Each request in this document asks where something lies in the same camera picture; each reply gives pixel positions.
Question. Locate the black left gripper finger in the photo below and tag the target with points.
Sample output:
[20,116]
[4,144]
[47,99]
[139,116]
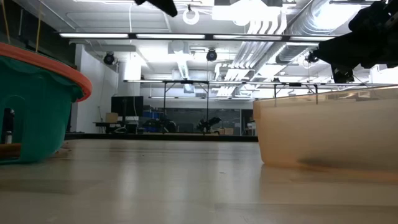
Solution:
[161,5]

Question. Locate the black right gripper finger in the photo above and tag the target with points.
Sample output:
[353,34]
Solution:
[345,51]

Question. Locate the orange translucent plastic bin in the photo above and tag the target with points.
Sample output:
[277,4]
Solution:
[326,133]

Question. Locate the green basket with orange rim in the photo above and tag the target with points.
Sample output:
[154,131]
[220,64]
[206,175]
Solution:
[46,118]

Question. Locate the black background robot arm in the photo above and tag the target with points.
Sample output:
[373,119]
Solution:
[209,123]
[161,125]

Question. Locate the black overhead bar with lights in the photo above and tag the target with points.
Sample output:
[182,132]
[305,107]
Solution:
[210,36]

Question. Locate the black computer monitor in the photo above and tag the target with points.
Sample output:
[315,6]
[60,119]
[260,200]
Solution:
[127,105]

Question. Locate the blue storage bins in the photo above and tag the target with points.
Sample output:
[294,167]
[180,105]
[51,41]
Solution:
[152,115]

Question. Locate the dark background door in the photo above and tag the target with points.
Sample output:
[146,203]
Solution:
[247,121]

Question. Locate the dark background desk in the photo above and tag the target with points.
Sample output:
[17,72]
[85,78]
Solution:
[102,124]

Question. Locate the flat brown cardboard box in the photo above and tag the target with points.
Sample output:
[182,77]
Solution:
[225,131]

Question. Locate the black round ceiling camera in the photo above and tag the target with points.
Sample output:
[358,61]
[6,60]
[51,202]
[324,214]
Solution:
[311,58]
[211,55]
[109,58]

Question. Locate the silver ventilation duct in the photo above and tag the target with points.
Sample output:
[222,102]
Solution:
[311,21]

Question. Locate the black background rig frame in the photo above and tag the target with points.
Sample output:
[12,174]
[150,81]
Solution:
[295,84]
[164,105]

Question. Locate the black aluminium table frame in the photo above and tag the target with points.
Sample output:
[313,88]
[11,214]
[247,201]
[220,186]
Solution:
[174,137]

